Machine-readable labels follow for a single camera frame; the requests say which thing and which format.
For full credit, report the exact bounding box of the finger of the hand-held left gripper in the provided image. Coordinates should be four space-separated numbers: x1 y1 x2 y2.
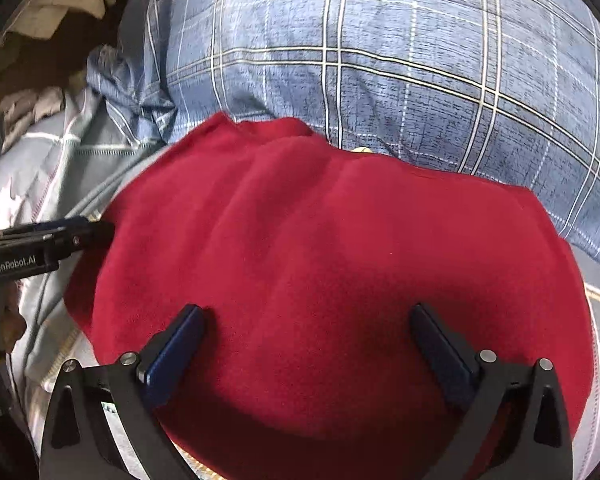
0 216 116 256

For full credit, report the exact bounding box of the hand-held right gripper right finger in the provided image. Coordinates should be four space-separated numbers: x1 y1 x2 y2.
410 303 574 480

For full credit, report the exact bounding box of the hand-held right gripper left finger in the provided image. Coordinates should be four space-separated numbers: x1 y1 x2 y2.
40 304 206 480

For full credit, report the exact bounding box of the red sweater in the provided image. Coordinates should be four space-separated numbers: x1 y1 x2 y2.
64 112 597 480

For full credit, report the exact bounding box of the person's left hand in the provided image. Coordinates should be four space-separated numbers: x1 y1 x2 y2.
0 280 29 353

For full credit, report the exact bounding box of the grey printed bedsheet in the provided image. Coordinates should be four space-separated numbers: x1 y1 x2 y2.
0 89 600 480

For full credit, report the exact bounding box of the grey white crumpled cloth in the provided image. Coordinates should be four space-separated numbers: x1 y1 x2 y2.
0 86 65 132

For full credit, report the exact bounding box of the brown cloth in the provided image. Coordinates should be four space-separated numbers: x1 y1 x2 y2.
0 10 122 112

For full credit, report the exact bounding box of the blue plaid pillow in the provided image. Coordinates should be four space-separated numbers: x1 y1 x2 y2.
86 0 600 275

